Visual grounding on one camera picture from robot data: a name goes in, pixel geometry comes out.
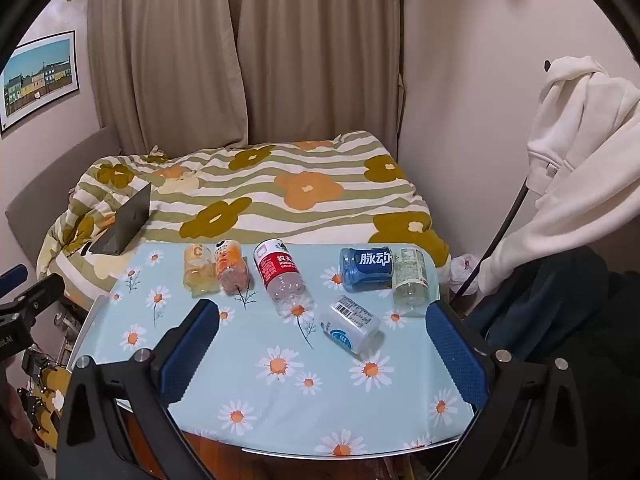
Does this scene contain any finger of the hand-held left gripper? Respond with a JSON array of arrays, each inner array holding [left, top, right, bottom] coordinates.
[[0, 264, 29, 287], [0, 275, 67, 332]]

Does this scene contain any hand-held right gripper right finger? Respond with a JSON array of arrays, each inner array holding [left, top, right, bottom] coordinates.
[[425, 301, 587, 480]]

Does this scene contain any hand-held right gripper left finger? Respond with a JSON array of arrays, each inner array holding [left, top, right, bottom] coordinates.
[[56, 299, 221, 480]]

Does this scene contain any yellow and black object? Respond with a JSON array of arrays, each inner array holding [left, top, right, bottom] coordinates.
[[20, 347, 72, 450]]

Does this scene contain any yellow drink bottle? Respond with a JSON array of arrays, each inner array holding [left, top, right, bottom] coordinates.
[[182, 243, 219, 294]]

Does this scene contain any white plastic bag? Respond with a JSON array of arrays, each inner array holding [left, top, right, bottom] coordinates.
[[449, 254, 477, 288]]

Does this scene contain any daisy print tablecloth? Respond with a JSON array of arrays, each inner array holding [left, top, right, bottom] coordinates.
[[75, 242, 476, 458]]

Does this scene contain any grey padded headboard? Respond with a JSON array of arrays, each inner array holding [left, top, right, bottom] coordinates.
[[5, 125, 123, 272]]

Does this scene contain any clear bottle with green label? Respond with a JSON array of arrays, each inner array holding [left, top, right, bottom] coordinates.
[[391, 246, 430, 309]]

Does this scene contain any orange drink bottle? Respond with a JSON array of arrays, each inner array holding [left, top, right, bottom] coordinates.
[[214, 240, 251, 295]]

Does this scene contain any white bottle with barcode label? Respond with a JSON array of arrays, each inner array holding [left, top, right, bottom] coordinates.
[[320, 296, 382, 354]]

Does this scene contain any dark blue clothing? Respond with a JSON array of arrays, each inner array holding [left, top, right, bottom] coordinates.
[[465, 244, 640, 461]]

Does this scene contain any red label water bottle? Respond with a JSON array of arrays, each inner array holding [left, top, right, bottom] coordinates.
[[253, 238, 315, 317]]

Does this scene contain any dark grey laptop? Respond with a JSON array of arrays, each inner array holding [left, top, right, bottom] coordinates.
[[89, 181, 152, 256]]

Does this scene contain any black rack pole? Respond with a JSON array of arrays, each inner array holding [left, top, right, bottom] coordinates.
[[452, 180, 529, 302]]

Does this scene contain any blue drink bottle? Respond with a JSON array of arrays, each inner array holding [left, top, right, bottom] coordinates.
[[339, 246, 396, 292]]

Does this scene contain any floral striped blanket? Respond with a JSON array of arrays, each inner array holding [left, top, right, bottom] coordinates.
[[37, 130, 451, 307]]

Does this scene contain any white hoodie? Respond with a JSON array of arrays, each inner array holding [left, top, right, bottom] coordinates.
[[477, 55, 640, 297]]

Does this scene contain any beige curtain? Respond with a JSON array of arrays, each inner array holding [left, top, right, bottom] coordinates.
[[235, 0, 404, 147], [87, 0, 249, 157]]

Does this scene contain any wall poster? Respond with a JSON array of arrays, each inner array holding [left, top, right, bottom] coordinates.
[[0, 30, 81, 134]]

